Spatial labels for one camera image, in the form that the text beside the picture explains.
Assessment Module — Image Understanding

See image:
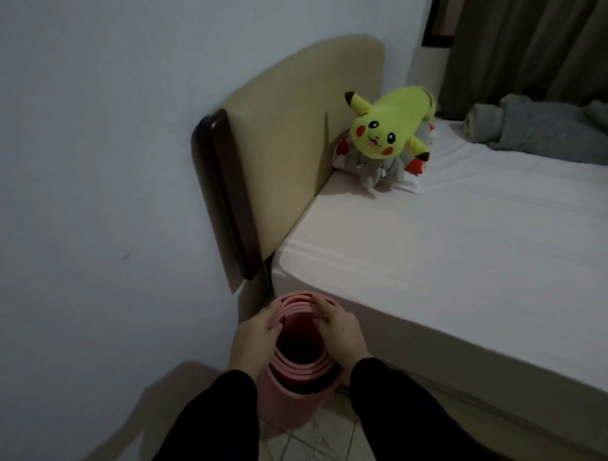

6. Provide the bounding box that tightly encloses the dark window frame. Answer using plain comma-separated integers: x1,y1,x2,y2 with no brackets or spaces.
421,0,454,48

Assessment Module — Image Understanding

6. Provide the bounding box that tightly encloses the person's left forearm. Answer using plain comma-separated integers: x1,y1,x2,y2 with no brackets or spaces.
152,370,260,461

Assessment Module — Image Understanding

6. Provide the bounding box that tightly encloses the grey blanket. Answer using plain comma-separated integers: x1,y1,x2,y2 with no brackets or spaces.
463,93,608,166

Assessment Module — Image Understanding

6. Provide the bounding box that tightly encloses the white red patterned pillow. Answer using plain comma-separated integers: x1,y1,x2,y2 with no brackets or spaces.
332,123,439,195

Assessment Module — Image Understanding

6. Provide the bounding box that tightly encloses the person's right hand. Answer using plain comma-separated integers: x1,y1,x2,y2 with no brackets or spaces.
311,295,372,388

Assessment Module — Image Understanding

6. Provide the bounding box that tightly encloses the pink mat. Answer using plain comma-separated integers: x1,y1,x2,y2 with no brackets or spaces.
259,291,344,432

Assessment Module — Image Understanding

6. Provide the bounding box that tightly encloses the person's right forearm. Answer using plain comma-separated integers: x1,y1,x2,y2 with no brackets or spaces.
350,357,495,461

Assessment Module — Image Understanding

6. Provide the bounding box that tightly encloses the beige padded headboard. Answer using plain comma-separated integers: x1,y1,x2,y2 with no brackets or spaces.
192,34,386,295

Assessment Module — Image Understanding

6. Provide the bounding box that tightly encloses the dark olive curtain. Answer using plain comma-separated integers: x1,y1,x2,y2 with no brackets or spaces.
437,0,608,122

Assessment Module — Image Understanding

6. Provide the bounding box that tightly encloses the person's left hand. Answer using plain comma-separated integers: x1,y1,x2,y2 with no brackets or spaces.
228,300,285,383

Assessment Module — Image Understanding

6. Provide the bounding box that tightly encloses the grey plush toy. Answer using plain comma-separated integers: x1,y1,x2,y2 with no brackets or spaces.
344,147,405,192

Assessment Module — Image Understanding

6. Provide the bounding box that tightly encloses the bed with white sheet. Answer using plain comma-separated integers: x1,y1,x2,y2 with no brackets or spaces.
271,118,608,459

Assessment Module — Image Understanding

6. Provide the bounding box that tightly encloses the yellow plush toy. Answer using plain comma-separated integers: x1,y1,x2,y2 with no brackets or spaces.
344,85,438,162

